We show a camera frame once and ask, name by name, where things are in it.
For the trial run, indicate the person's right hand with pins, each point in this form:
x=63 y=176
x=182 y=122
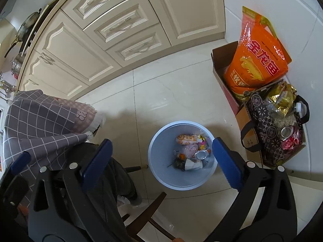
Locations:
x=178 y=239

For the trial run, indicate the steel stockpot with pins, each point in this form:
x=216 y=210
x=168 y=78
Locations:
x=16 y=64

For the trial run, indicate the orange rice bag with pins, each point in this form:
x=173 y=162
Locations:
x=260 y=55

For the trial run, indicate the dark patterned tote bag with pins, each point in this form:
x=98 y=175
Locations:
x=265 y=123

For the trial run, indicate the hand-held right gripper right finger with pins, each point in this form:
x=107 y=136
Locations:
x=227 y=166

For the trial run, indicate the gold foil bag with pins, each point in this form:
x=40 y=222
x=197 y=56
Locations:
x=281 y=98

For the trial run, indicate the clear bottle with white cap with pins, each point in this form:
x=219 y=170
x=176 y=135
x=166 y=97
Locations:
x=298 y=107

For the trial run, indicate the clear pink plastic bag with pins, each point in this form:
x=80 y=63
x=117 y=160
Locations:
x=191 y=150

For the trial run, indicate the yellow candy wrapper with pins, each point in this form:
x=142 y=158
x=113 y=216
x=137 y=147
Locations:
x=201 y=138

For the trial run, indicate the steel wok with lid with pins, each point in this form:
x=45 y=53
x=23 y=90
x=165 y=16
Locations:
x=26 y=26

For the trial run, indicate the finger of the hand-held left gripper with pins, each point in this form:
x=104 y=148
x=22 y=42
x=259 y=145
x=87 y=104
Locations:
x=19 y=162

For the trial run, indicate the crushed silver can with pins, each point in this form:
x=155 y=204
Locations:
x=202 y=154

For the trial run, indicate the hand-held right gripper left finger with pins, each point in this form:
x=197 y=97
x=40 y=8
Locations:
x=98 y=165

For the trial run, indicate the cardboard box with red side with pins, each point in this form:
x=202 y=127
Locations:
x=219 y=68

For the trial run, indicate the crushed red can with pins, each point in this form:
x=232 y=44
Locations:
x=290 y=136

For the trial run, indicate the cream base cabinets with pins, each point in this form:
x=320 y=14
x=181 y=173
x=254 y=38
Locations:
x=101 y=30

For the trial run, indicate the checkered tablecloth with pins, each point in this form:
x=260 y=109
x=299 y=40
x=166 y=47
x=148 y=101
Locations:
x=37 y=121

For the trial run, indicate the dark wooden chair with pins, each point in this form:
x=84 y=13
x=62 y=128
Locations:
x=151 y=211

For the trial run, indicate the orange white snack packet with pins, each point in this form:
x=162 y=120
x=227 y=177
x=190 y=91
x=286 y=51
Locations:
x=186 y=139

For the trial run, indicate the light blue waste bin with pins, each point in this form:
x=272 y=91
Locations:
x=161 y=171

